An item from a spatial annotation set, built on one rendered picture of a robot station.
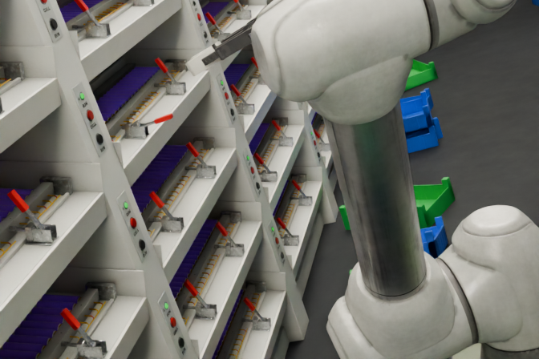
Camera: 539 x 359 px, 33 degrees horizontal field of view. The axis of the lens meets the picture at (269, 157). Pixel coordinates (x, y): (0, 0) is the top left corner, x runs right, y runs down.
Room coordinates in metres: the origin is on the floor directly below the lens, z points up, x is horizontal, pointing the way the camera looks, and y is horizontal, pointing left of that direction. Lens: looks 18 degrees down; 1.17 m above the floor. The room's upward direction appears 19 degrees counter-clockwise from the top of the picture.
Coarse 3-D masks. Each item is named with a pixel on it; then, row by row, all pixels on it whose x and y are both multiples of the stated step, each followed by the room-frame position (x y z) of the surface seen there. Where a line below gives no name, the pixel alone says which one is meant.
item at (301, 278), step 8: (320, 216) 2.74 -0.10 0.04; (320, 224) 2.71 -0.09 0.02; (312, 232) 2.60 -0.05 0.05; (320, 232) 2.68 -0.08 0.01; (312, 240) 2.57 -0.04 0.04; (312, 248) 2.54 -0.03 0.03; (304, 256) 2.45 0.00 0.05; (312, 256) 2.52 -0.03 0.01; (304, 264) 2.42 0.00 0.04; (304, 272) 2.39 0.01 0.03; (296, 280) 2.31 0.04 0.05; (304, 280) 2.37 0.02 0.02; (304, 288) 2.34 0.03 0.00; (280, 328) 2.08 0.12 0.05; (280, 336) 2.04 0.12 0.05; (280, 344) 2.02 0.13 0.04; (288, 344) 2.07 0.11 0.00; (272, 352) 1.98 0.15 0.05; (280, 352) 2.00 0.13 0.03
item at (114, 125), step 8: (168, 64) 2.06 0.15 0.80; (160, 72) 2.00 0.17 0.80; (152, 80) 1.94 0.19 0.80; (160, 80) 1.97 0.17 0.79; (144, 88) 1.88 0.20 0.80; (152, 88) 1.91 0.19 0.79; (136, 96) 1.83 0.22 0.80; (144, 96) 1.85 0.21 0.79; (128, 104) 1.78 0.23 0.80; (136, 104) 1.80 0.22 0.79; (120, 112) 1.73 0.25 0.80; (128, 112) 1.75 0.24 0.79; (112, 120) 1.69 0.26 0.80; (120, 120) 1.70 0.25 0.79; (112, 128) 1.66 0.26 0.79; (120, 128) 1.70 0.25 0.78; (112, 136) 1.63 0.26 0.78
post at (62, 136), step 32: (0, 0) 1.42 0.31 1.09; (32, 0) 1.42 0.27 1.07; (0, 32) 1.42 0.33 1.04; (32, 32) 1.41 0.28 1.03; (64, 32) 1.48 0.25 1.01; (64, 64) 1.44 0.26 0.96; (64, 96) 1.40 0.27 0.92; (32, 128) 1.43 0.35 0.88; (64, 128) 1.41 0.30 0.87; (32, 160) 1.43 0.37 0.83; (64, 160) 1.42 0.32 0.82; (96, 160) 1.42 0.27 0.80; (128, 192) 1.48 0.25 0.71; (96, 256) 1.42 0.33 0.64; (128, 256) 1.41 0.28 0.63; (160, 288) 1.46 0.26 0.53; (160, 320) 1.42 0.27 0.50; (160, 352) 1.41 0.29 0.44; (192, 352) 1.48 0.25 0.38
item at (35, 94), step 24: (0, 48) 1.42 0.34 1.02; (24, 48) 1.41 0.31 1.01; (48, 48) 1.40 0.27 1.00; (0, 72) 1.39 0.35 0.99; (24, 72) 1.42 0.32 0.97; (48, 72) 1.40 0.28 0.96; (0, 96) 1.32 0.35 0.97; (24, 96) 1.31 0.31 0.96; (48, 96) 1.37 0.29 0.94; (0, 120) 1.22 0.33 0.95; (24, 120) 1.28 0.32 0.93; (0, 144) 1.21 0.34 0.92
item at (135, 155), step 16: (144, 64) 2.11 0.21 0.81; (176, 64) 2.07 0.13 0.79; (96, 80) 1.92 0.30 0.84; (192, 80) 2.00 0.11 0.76; (208, 80) 2.06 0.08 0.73; (176, 96) 1.89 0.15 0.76; (192, 96) 1.93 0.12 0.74; (160, 112) 1.79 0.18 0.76; (176, 112) 1.81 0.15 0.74; (160, 128) 1.70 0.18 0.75; (176, 128) 1.80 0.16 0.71; (128, 144) 1.61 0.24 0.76; (144, 144) 1.61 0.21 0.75; (160, 144) 1.70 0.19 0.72; (128, 160) 1.53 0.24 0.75; (144, 160) 1.60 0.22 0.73; (128, 176) 1.52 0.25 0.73
